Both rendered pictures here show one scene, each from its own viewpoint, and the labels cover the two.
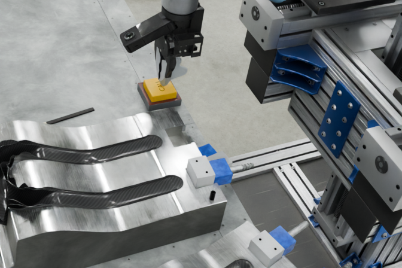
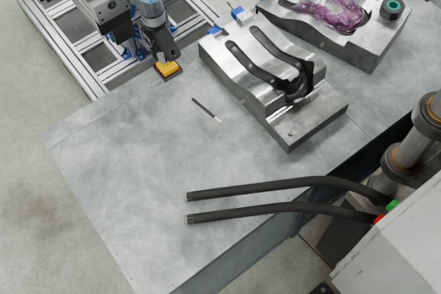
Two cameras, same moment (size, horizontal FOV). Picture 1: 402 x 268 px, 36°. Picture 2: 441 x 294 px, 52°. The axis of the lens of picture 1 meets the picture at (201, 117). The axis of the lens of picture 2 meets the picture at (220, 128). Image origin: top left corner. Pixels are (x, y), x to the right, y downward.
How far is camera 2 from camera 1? 1.50 m
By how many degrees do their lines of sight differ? 54
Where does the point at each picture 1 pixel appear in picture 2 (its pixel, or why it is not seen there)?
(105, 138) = (235, 65)
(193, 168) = (247, 18)
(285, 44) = not seen: outside the picture
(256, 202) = not seen: hidden behind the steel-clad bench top
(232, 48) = not seen: outside the picture
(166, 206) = (269, 29)
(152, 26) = (167, 37)
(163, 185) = (255, 34)
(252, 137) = (48, 122)
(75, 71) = (160, 120)
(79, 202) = (287, 58)
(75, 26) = (109, 137)
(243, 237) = (266, 4)
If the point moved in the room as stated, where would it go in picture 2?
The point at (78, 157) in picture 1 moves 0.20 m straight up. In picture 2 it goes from (254, 72) to (257, 33)
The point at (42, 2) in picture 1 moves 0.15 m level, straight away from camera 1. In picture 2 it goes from (84, 169) to (39, 188)
